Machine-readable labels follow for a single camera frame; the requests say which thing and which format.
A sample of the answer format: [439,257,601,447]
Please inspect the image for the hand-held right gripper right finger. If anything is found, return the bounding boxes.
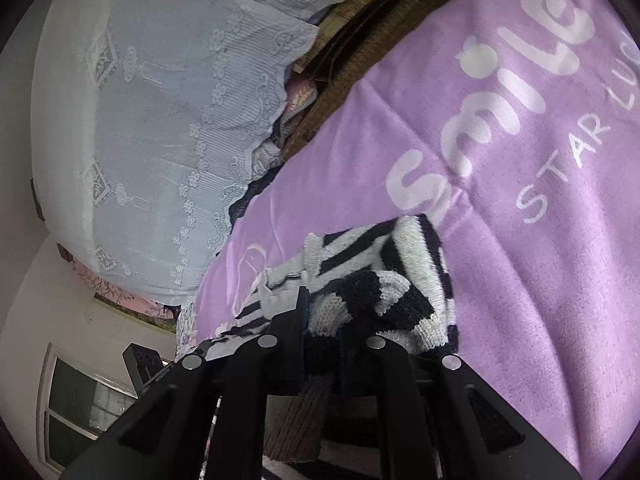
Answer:
[341,334,569,480]

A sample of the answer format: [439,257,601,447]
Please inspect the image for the purple printed blanket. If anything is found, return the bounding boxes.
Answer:
[191,0,640,480]

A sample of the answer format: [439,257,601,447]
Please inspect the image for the white lace cloth cover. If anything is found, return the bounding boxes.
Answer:
[29,0,377,307]

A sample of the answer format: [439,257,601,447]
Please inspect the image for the black grey striped sweater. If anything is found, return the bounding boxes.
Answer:
[215,214,462,467]

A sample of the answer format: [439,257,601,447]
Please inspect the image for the dark navy cloth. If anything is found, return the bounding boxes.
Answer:
[227,162,283,241]

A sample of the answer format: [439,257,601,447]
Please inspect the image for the brown woven mat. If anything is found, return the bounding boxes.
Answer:
[287,0,483,163]

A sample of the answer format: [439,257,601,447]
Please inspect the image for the colourful folded cloth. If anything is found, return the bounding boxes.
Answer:
[272,77,321,141]

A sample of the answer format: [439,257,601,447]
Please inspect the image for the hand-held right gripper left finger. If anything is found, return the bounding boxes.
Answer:
[64,286,310,480]

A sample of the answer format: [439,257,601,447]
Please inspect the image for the pink floral cloth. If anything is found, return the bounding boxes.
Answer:
[56,244,177,322]

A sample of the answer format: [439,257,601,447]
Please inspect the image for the pale floral bed sheet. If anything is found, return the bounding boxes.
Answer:
[174,304,202,353]

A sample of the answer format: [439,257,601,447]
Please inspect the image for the white framed window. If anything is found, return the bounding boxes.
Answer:
[39,342,142,472]

